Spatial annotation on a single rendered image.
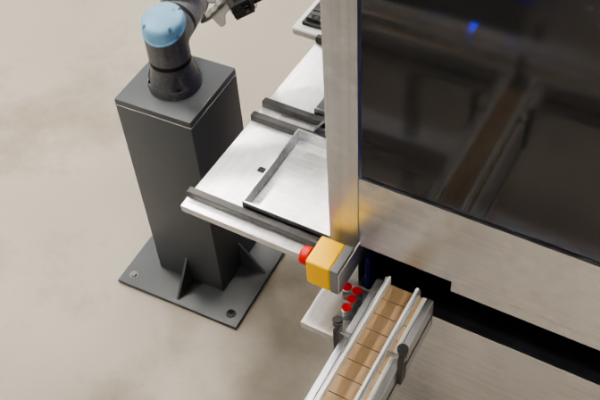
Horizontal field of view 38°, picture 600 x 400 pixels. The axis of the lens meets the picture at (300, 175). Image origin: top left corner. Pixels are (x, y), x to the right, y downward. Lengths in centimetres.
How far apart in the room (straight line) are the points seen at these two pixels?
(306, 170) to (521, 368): 66
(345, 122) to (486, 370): 66
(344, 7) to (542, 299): 65
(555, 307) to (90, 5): 305
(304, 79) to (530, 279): 95
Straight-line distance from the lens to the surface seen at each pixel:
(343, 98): 147
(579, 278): 156
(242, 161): 210
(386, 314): 175
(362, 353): 170
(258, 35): 389
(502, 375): 188
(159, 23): 232
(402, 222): 163
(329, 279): 171
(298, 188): 202
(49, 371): 292
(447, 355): 191
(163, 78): 240
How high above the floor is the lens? 239
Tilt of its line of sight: 47 degrees down
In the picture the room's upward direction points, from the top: 4 degrees counter-clockwise
